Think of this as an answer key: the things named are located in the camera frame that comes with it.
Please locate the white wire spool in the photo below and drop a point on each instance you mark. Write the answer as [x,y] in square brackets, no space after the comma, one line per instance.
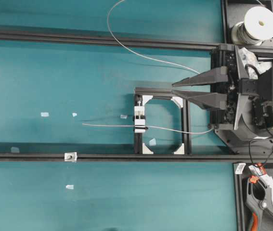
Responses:
[256,28]

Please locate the lower black aluminium rail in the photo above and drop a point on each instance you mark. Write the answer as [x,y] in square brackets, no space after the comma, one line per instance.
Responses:
[133,158]

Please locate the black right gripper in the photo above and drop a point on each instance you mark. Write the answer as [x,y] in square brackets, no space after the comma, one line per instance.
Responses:
[234,95]

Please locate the silver metal fitting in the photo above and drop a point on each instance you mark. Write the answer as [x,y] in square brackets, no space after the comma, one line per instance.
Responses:
[71,157]

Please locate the upper black aluminium rail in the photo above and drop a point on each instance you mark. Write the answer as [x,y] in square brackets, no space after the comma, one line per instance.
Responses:
[87,37]

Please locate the clear bag of screws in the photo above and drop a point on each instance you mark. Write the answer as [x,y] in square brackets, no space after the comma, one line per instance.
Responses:
[250,58]

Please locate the white wire clamp block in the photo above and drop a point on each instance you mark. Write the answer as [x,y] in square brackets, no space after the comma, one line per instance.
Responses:
[139,118]

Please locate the orange black spring clamp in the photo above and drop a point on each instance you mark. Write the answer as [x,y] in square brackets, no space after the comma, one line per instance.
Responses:
[258,195]

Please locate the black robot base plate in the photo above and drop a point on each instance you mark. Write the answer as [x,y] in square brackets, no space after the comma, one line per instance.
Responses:
[247,139]

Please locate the black aluminium rail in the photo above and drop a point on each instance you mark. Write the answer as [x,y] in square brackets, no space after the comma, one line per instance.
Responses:
[87,37]
[133,158]

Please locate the small black square frame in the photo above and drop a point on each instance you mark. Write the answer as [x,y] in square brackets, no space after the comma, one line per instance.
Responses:
[145,95]

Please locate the white label tag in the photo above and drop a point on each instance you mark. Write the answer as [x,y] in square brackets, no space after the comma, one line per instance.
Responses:
[239,168]

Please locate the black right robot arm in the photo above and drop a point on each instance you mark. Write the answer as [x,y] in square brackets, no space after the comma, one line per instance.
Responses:
[265,91]

